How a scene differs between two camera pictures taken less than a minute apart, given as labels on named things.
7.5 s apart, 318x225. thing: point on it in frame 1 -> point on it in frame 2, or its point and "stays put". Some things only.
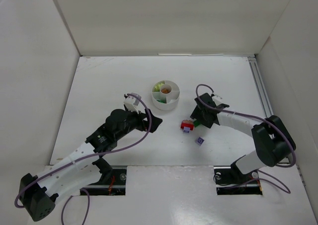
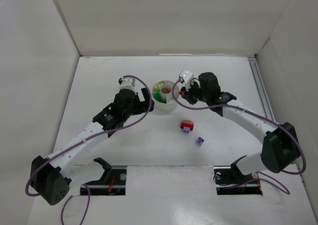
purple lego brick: [199, 141] stays put
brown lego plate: [165, 91] stays put
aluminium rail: [263, 98] stays put
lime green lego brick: [157, 88] stays put
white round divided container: [165, 95] stays put
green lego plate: [196, 123] -> [157, 96]
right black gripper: [200, 114] -> [188, 95]
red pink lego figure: [187, 125] stays put
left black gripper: [146, 119] -> [143, 102]
